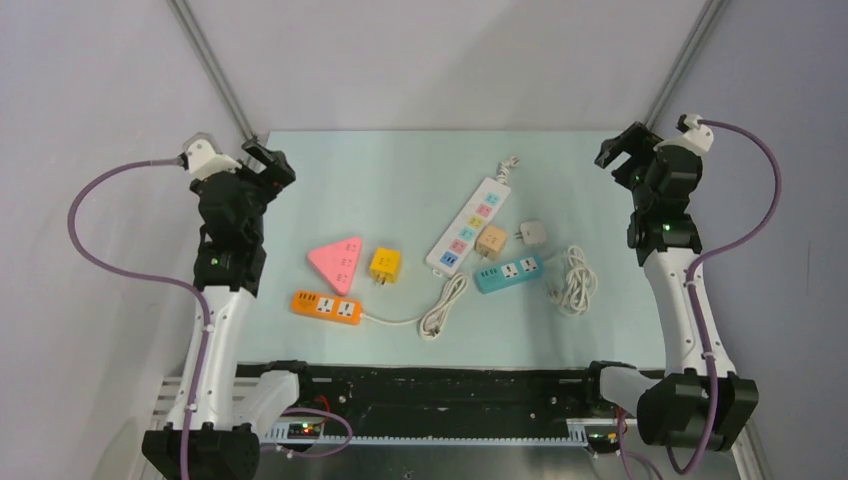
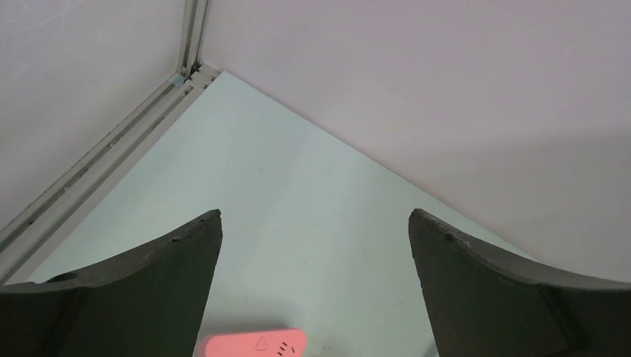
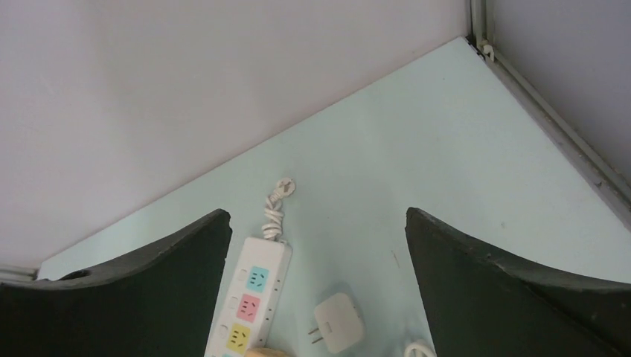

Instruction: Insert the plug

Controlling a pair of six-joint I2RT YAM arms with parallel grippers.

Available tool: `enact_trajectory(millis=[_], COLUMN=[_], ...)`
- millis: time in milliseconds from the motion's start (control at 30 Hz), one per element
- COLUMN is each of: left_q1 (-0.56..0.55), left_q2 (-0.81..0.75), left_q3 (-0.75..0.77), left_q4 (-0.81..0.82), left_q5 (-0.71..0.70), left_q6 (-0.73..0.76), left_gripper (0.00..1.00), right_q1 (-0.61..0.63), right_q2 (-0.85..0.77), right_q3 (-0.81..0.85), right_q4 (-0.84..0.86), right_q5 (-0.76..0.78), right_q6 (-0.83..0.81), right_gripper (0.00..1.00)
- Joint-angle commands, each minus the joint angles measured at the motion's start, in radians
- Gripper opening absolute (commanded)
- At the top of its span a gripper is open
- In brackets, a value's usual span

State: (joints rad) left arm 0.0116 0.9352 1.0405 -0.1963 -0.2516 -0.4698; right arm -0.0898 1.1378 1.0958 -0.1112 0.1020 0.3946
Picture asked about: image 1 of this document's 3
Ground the yellow cube socket adapter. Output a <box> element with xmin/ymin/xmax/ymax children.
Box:
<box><xmin>369</xmin><ymin>247</ymin><xmax>402</xmax><ymax>285</ymax></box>

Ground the beige cube socket adapter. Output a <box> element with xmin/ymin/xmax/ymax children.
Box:
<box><xmin>474</xmin><ymin>224</ymin><xmax>508</xmax><ymax>260</ymax></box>

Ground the white multicolour power strip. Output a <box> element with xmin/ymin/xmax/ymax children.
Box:
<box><xmin>425</xmin><ymin>156</ymin><xmax>520</xmax><ymax>278</ymax></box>

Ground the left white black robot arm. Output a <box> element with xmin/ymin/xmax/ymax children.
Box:
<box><xmin>142</xmin><ymin>133</ymin><xmax>316</xmax><ymax>479</ymax></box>

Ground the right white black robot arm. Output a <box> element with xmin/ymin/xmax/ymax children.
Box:
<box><xmin>580</xmin><ymin>115</ymin><xmax>759</xmax><ymax>451</ymax></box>

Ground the small white plug adapter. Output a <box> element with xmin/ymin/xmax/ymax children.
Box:
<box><xmin>515</xmin><ymin>220</ymin><xmax>548</xmax><ymax>246</ymax></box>

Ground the pink triangular power socket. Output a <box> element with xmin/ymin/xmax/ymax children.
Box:
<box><xmin>307</xmin><ymin>236</ymin><xmax>363</xmax><ymax>296</ymax></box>

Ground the orange power strip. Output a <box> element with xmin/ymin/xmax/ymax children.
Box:
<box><xmin>290</xmin><ymin>290</ymin><xmax>362</xmax><ymax>326</ymax></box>

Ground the teal power strip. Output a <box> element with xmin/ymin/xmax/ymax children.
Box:
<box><xmin>474</xmin><ymin>254</ymin><xmax>544</xmax><ymax>294</ymax></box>

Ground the light green table mat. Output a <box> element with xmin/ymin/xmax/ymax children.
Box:
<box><xmin>238</xmin><ymin>131</ymin><xmax>664</xmax><ymax>369</ymax></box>

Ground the left circuit board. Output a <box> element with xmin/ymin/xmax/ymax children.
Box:
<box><xmin>286</xmin><ymin>422</ymin><xmax>324</xmax><ymax>441</ymax></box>

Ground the circuit board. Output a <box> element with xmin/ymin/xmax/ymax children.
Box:
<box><xmin>586</xmin><ymin>432</ymin><xmax>619</xmax><ymax>455</ymax></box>
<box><xmin>286</xmin><ymin>422</ymin><xmax>324</xmax><ymax>441</ymax></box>

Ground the right circuit board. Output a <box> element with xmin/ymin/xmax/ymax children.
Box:
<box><xmin>586</xmin><ymin>432</ymin><xmax>619</xmax><ymax>455</ymax></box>

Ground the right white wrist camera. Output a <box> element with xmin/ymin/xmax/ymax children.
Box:
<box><xmin>674</xmin><ymin>114</ymin><xmax>714</xmax><ymax>157</ymax></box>

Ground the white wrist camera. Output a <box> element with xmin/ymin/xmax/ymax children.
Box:
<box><xmin>182</xmin><ymin>132</ymin><xmax>241</xmax><ymax>180</ymax></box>
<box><xmin>674</xmin><ymin>114</ymin><xmax>714</xmax><ymax>157</ymax></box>

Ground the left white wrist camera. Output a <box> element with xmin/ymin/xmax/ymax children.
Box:
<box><xmin>182</xmin><ymin>132</ymin><xmax>241</xmax><ymax>180</ymax></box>

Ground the right aluminium frame post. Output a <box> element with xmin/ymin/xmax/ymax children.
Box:
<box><xmin>643</xmin><ymin>0</ymin><xmax>729</xmax><ymax>127</ymax></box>

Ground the aluminium frame post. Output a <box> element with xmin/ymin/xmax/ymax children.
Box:
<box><xmin>166</xmin><ymin>0</ymin><xmax>257</xmax><ymax>140</ymax></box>
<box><xmin>643</xmin><ymin>0</ymin><xmax>729</xmax><ymax>127</ymax></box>

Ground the teal strip white cord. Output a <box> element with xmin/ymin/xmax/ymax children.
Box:
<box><xmin>541</xmin><ymin>245</ymin><xmax>599</xmax><ymax>318</ymax></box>

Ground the left aluminium frame post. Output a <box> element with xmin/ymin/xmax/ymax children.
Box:
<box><xmin>166</xmin><ymin>0</ymin><xmax>257</xmax><ymax>140</ymax></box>

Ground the orange strip white cord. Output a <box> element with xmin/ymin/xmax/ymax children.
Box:
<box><xmin>360</xmin><ymin>271</ymin><xmax>470</xmax><ymax>342</ymax></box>

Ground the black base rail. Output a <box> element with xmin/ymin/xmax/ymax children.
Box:
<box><xmin>236</xmin><ymin>361</ymin><xmax>615</xmax><ymax>441</ymax></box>

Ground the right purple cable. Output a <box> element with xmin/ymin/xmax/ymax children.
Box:
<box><xmin>665</xmin><ymin>119</ymin><xmax>783</xmax><ymax>477</ymax></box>

